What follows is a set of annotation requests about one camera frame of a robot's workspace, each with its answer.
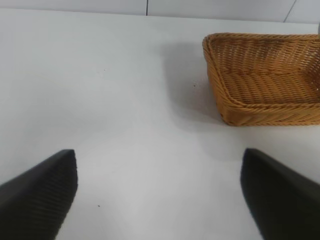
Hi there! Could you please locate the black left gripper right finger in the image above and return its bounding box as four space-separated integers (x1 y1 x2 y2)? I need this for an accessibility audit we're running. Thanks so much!
240 147 320 240

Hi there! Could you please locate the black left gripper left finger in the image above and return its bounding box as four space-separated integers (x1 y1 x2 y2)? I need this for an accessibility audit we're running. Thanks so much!
0 149 79 240

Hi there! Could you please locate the woven wicker basket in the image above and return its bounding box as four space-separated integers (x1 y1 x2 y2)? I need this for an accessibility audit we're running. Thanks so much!
202 32 320 127

